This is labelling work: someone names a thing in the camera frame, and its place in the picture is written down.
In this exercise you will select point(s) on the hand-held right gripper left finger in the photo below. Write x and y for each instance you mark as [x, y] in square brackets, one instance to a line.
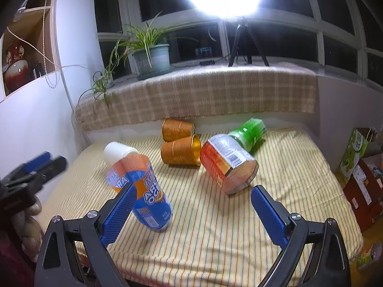
[118, 215]

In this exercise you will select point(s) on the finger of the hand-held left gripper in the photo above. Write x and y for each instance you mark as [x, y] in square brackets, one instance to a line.
[37, 160]
[54, 166]

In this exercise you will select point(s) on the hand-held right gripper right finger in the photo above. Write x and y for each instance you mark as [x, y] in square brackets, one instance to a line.
[267, 215]

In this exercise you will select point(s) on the golden paper cup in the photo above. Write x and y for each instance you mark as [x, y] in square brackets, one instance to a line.
[176, 129]
[178, 152]

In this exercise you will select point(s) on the person's left forearm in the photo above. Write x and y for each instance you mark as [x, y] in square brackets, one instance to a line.
[12, 263]

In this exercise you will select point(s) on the person's left hand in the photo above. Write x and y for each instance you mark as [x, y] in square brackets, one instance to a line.
[30, 233]

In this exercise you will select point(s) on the orange blue white-capped bottle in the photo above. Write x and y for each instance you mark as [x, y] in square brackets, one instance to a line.
[149, 188]

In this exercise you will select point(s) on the red label green-capped bottle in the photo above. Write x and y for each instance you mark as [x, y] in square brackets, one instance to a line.
[227, 161]

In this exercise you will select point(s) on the small black shelf item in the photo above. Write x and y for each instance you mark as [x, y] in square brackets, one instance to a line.
[37, 70]

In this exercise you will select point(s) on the red white vase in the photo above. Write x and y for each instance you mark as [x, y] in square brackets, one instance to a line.
[16, 71]

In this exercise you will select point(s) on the red cardboard box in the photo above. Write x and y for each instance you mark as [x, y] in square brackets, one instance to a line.
[363, 191]

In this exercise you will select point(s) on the green cardboard box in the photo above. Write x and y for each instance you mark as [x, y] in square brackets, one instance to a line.
[353, 155]

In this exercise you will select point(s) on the colourful snack package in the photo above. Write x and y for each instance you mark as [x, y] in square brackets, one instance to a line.
[369, 258]

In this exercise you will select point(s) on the beige plaid blanket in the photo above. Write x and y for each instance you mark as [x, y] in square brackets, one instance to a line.
[209, 95]

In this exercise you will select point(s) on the potted spider plant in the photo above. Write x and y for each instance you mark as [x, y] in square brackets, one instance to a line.
[151, 58]

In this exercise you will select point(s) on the black power strip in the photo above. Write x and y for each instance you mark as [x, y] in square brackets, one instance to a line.
[207, 62]

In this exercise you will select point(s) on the black tripod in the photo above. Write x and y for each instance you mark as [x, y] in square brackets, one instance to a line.
[239, 40]

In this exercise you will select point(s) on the wooden wall shelf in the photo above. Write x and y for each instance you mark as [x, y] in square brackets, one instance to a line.
[33, 33]

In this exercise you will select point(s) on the white window frame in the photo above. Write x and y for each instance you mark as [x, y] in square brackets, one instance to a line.
[317, 24]

